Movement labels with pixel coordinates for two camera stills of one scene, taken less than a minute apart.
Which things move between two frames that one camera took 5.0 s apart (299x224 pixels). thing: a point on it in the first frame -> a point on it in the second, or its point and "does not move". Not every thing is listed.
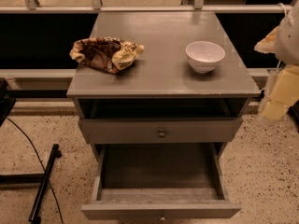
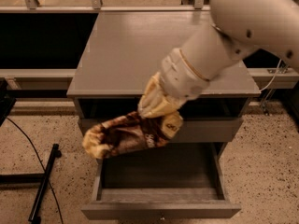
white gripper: [289, 42] -> [177, 76]
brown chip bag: [105, 53] -> [131, 132]
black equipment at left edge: [7, 103] does not move
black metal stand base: [34, 178] does not move
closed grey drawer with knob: [205, 130] does not move
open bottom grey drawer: [166, 180] does not move
